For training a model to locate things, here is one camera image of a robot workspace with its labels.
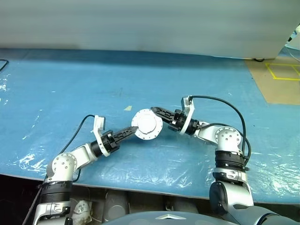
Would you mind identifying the grey rounded cylinder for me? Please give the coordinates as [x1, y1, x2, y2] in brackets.
[164, 195, 200, 214]
[104, 190, 129, 221]

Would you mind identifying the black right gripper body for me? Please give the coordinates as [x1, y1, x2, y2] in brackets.
[168, 109, 188, 134]

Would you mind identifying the brown cardboard sheet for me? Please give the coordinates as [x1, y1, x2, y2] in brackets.
[245, 56, 300, 105]

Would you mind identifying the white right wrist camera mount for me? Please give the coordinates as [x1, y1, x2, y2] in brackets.
[180, 95, 196, 135]

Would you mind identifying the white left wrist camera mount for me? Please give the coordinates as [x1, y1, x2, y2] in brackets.
[90, 114, 111, 158]

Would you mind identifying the silver round motor cover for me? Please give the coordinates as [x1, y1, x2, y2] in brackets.
[131, 108, 164, 139]

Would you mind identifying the grey robot torso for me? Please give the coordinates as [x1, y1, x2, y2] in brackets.
[100, 206, 300, 225]

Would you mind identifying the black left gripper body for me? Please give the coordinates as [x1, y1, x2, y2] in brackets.
[102, 131, 120, 153]

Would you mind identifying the white slanted panel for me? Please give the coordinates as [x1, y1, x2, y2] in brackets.
[285, 30, 300, 51]

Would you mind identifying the large white foam board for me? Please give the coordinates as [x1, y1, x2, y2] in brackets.
[0, 0, 300, 60]

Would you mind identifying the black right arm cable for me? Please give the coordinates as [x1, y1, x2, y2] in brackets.
[190, 95, 252, 172]

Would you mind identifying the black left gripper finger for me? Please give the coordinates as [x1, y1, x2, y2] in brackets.
[113, 126, 139, 144]

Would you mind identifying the blue plastic table sheet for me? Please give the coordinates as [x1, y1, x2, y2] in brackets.
[0, 48, 300, 204]

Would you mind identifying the white crumpled object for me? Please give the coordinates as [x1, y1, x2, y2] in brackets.
[74, 200, 92, 223]

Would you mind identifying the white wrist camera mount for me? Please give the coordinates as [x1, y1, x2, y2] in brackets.
[180, 95, 196, 135]
[90, 114, 111, 158]

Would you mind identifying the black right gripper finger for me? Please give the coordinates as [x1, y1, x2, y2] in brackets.
[150, 106, 176, 126]

